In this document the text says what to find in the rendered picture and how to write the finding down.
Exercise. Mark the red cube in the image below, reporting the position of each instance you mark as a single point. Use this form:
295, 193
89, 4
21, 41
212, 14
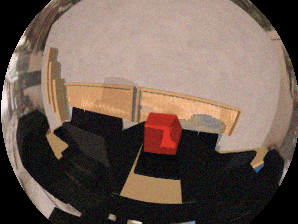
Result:
162, 134

